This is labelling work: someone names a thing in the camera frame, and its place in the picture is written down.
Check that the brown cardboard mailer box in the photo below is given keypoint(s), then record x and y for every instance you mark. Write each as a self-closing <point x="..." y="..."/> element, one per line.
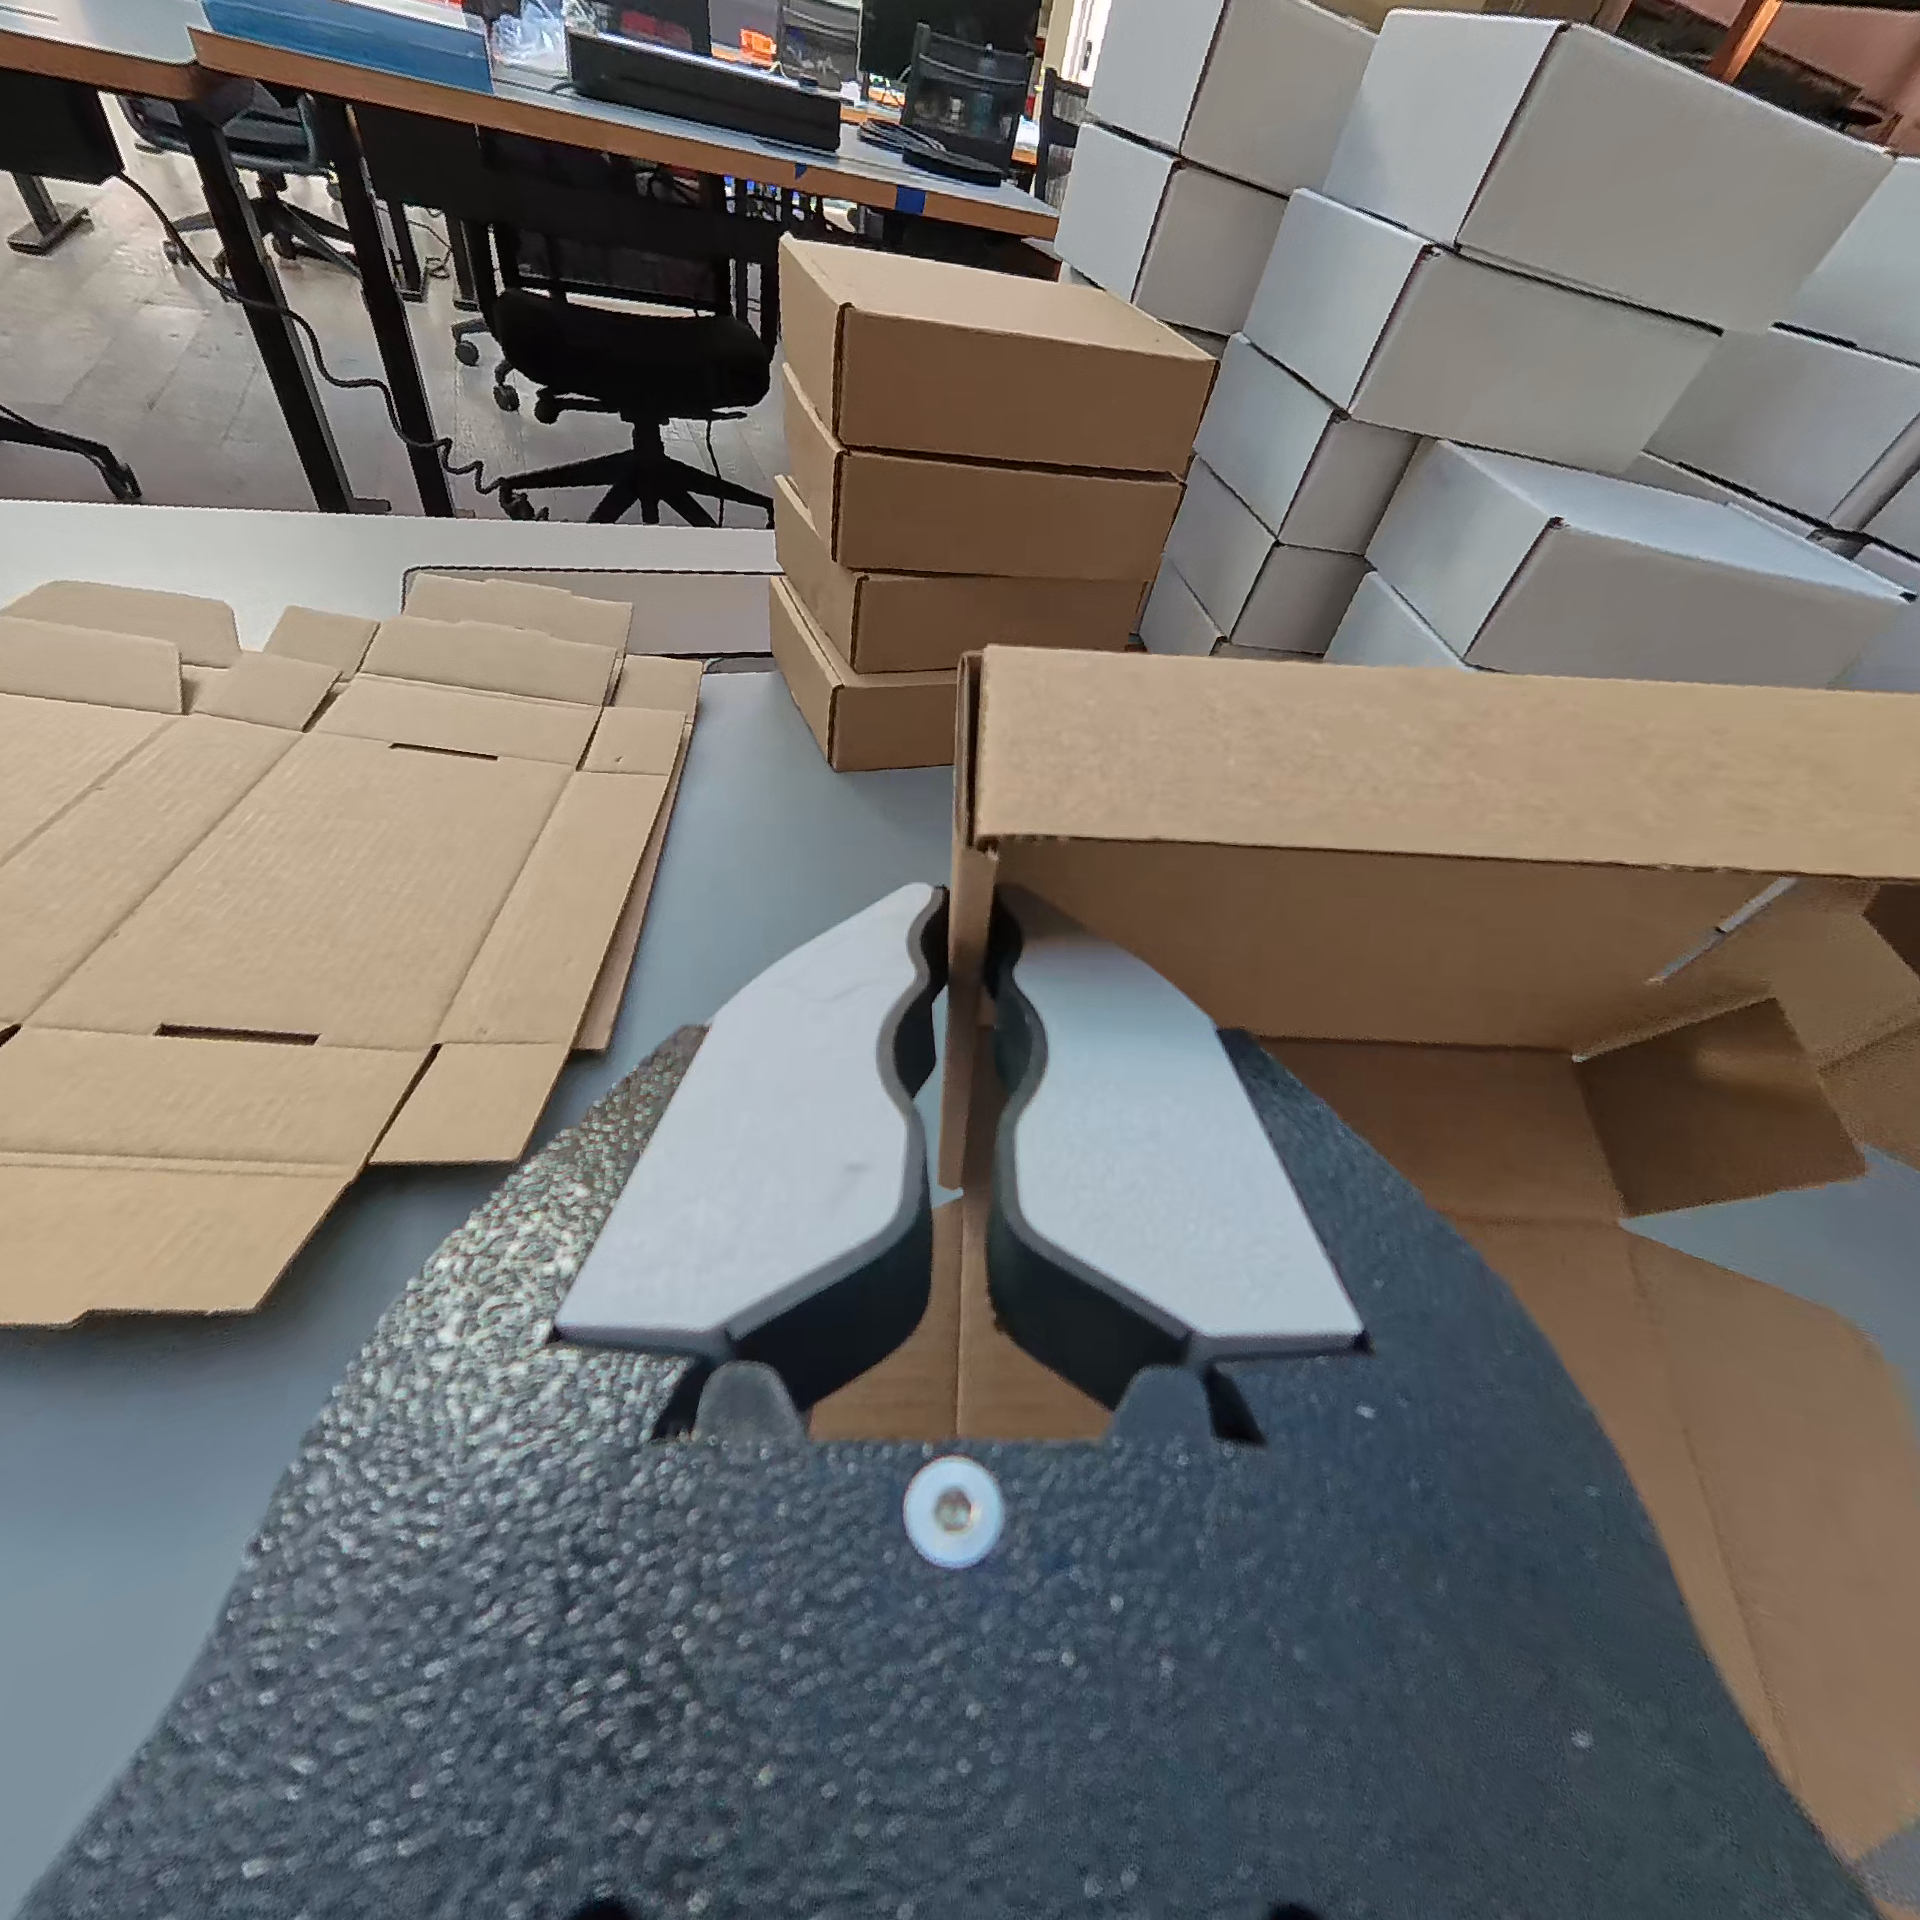
<point x="1353" y="766"/>

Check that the black mesh desk organiser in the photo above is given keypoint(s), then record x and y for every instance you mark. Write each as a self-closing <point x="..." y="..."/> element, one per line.
<point x="968" y="98"/>

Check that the black long speaker bar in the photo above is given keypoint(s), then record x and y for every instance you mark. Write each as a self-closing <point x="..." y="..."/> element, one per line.
<point x="706" y="95"/>

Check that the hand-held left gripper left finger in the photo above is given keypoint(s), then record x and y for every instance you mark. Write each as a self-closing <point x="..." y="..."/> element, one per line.
<point x="751" y="1171"/>

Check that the stack of flat cardboard sheets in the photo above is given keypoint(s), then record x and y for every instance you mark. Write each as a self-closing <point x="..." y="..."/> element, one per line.
<point x="299" y="887"/>

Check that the black computer monitor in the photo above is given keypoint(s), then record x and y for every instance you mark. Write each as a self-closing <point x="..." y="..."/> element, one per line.
<point x="887" y="32"/>

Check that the wooden-edged desk black legs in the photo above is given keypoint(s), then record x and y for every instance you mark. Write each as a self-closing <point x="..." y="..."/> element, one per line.
<point x="751" y="168"/>

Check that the stack of white cardboard boxes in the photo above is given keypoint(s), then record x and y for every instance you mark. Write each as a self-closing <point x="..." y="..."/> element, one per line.
<point x="1499" y="391"/>

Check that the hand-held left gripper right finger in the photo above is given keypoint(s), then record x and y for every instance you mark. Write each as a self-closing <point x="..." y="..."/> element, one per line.
<point x="1172" y="1184"/>

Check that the blue flat box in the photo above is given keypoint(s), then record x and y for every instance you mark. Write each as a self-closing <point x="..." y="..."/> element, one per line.
<point x="346" y="44"/>

